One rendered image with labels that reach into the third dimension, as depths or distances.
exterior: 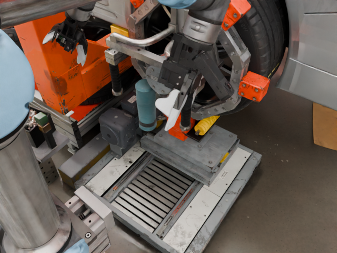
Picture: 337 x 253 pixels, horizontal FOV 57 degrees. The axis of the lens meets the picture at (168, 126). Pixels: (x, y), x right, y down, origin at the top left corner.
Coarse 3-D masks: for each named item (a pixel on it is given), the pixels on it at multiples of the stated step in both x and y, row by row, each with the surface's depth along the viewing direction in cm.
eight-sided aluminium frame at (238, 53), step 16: (144, 16) 124; (128, 32) 135; (224, 32) 106; (144, 48) 143; (224, 48) 110; (240, 48) 111; (144, 64) 147; (240, 64) 110; (160, 96) 148; (240, 96) 125; (192, 112) 142; (208, 112) 136
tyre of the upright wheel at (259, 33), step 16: (256, 0) 111; (272, 0) 117; (256, 16) 108; (272, 16) 115; (240, 32) 112; (256, 32) 109; (272, 32) 116; (256, 48) 112; (272, 48) 117; (256, 64) 116; (272, 64) 122; (224, 112) 141
